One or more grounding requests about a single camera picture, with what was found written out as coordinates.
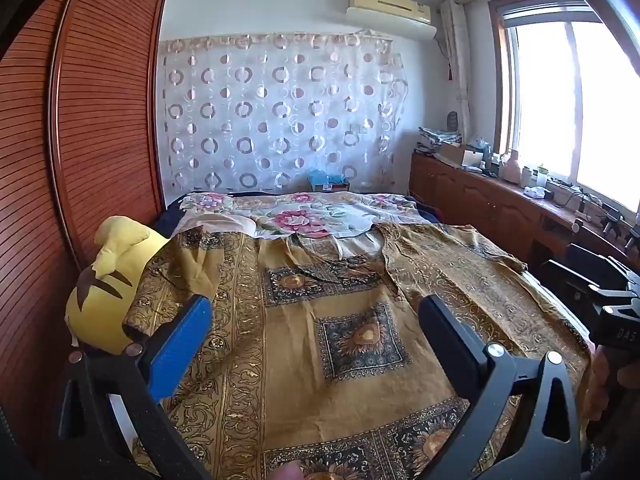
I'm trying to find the wooden frame window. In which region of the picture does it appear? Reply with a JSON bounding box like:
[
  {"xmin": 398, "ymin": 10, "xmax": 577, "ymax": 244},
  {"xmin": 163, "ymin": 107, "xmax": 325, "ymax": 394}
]
[{"xmin": 492, "ymin": 0, "xmax": 640, "ymax": 226}]

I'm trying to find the brown slatted wardrobe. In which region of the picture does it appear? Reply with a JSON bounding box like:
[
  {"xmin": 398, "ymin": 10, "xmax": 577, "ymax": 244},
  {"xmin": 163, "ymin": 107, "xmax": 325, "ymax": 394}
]
[{"xmin": 0, "ymin": 0, "xmax": 168, "ymax": 480}]

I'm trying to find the blue plastic bag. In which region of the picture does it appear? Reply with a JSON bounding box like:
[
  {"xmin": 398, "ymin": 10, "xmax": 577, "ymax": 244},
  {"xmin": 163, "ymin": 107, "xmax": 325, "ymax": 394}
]
[{"xmin": 306, "ymin": 167, "xmax": 351, "ymax": 193}]

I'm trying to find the pale plastic jug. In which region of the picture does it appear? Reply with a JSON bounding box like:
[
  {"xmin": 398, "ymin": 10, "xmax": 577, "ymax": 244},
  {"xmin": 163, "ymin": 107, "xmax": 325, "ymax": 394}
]
[{"xmin": 500, "ymin": 149, "xmax": 522, "ymax": 184}]

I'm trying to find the circle pattern sheer curtain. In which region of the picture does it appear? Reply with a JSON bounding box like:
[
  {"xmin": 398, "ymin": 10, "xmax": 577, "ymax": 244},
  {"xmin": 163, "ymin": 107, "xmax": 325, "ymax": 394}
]
[{"xmin": 160, "ymin": 32, "xmax": 412, "ymax": 196}]

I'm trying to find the folded beige cloth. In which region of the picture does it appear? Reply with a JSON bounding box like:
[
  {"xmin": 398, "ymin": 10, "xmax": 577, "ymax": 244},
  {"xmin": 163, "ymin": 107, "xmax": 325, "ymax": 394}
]
[{"xmin": 177, "ymin": 212, "xmax": 257, "ymax": 237}]

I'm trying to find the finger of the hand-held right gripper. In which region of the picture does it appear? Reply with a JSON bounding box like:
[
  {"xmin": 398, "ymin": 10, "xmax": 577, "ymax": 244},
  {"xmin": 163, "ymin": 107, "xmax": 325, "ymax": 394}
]
[
  {"xmin": 546, "ymin": 259, "xmax": 603, "ymax": 307},
  {"xmin": 567, "ymin": 243, "xmax": 632, "ymax": 283}
]

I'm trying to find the stack of papers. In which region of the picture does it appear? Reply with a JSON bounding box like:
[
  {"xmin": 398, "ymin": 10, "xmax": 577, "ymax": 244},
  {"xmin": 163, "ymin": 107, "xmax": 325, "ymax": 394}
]
[{"xmin": 417, "ymin": 125, "xmax": 463, "ymax": 149}]

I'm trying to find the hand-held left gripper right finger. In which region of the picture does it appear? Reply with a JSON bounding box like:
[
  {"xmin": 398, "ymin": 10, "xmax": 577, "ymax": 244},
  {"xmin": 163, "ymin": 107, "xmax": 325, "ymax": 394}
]
[{"xmin": 417, "ymin": 294, "xmax": 583, "ymax": 480}]

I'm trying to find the navy blue cloth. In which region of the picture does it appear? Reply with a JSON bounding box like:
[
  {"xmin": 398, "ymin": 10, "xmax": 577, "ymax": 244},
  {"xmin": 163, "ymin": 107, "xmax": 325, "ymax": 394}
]
[{"xmin": 152, "ymin": 194, "xmax": 188, "ymax": 238}]

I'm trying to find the wall air conditioner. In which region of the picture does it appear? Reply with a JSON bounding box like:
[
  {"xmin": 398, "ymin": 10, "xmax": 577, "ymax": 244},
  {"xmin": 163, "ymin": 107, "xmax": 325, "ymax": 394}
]
[{"xmin": 346, "ymin": 0, "xmax": 437, "ymax": 41}]

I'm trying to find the yellow plush toy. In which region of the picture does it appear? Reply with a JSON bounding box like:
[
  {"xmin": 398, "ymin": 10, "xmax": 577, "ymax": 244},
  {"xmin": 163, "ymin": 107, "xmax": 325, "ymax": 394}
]
[{"xmin": 65, "ymin": 215, "xmax": 173, "ymax": 356}]

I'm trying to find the golden patterned shirt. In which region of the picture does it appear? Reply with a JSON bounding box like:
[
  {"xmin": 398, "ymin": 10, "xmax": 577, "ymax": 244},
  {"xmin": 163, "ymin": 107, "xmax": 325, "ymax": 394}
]
[{"xmin": 122, "ymin": 222, "xmax": 593, "ymax": 480}]

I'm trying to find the wooden cabinet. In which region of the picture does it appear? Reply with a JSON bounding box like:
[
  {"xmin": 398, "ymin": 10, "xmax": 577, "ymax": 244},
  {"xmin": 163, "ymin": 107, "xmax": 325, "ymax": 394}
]
[{"xmin": 409, "ymin": 152, "xmax": 640, "ymax": 281}]

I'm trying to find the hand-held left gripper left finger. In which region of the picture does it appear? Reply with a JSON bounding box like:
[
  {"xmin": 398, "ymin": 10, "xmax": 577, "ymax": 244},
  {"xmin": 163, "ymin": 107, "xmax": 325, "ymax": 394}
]
[{"xmin": 52, "ymin": 294, "xmax": 213, "ymax": 480}]

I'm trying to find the person's right hand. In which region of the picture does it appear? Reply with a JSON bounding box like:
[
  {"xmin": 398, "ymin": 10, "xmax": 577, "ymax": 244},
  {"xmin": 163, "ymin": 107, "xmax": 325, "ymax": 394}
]
[{"xmin": 594, "ymin": 352, "xmax": 640, "ymax": 426}]

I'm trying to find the dark dotted cloth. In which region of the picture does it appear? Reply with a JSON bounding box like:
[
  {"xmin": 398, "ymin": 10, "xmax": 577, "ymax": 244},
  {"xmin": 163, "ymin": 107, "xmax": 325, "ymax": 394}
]
[{"xmin": 582, "ymin": 447, "xmax": 608, "ymax": 480}]

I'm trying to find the peony print cloth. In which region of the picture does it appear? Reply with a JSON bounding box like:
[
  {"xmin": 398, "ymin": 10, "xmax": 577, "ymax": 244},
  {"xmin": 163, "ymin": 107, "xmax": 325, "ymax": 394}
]
[{"xmin": 177, "ymin": 191, "xmax": 431, "ymax": 242}]

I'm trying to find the white window curtain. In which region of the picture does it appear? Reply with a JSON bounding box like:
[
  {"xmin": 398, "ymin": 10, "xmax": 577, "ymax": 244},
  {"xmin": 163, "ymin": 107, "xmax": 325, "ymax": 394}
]
[{"xmin": 440, "ymin": 0, "xmax": 473, "ymax": 141}]

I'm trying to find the cardboard box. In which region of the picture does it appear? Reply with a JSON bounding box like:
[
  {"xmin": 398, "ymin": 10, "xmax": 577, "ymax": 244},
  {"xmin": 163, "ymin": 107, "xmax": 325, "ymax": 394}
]
[{"xmin": 434, "ymin": 142, "xmax": 484, "ymax": 169}]

